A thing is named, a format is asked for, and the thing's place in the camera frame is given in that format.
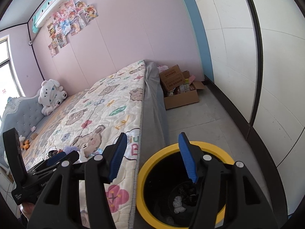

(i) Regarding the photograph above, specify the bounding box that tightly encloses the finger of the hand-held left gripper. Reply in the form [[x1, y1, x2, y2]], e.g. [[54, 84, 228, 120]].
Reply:
[[32, 151, 80, 175], [46, 153, 67, 167]]

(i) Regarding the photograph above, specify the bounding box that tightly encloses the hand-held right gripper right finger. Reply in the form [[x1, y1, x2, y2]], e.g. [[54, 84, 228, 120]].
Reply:
[[178, 132, 279, 229]]

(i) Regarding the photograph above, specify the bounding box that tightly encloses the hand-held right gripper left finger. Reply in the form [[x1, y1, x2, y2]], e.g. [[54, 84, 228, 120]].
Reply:
[[26, 132, 129, 229]]

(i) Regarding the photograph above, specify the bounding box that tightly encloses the yellow-rimmed black trash bin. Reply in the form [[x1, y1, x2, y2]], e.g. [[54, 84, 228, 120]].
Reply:
[[136, 141, 236, 229]]

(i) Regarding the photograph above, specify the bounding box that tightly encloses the person's left hand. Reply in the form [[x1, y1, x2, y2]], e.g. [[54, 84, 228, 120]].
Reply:
[[20, 202, 36, 220]]

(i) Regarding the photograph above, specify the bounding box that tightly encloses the grey tufted headboard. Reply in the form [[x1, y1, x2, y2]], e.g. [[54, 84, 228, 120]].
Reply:
[[0, 94, 46, 172]]

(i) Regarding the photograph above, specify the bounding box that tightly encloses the white crumpled tissue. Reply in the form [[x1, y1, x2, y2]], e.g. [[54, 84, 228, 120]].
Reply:
[[172, 196, 187, 214]]

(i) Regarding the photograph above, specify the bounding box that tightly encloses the bed with cartoon quilt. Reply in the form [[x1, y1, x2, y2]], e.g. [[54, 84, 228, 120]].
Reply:
[[22, 60, 146, 229]]

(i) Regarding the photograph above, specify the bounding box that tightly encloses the open cardboard box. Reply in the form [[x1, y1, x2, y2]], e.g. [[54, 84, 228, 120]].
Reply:
[[163, 70, 208, 110]]

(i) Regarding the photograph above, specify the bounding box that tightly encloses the grey mattress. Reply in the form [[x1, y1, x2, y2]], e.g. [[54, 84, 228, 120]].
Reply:
[[127, 62, 170, 229]]

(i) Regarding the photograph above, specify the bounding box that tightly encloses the white plush toy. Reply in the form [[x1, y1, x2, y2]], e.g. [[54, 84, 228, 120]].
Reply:
[[38, 79, 67, 116]]

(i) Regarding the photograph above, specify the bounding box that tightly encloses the stack of small packets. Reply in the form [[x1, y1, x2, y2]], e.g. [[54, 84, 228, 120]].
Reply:
[[168, 82, 197, 97]]

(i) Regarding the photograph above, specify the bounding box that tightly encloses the window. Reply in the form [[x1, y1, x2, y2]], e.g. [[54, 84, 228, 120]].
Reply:
[[0, 35, 25, 124]]

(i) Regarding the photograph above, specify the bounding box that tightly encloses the printed cardboard box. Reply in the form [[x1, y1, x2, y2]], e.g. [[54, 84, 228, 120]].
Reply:
[[159, 64, 185, 92]]

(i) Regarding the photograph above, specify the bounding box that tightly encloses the air conditioner with teal cover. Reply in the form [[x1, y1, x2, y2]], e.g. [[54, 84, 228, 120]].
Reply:
[[32, 0, 73, 34]]

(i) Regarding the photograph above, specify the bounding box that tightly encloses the group of cartoon wall posters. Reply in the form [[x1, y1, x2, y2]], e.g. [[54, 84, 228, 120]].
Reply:
[[47, 0, 99, 58]]

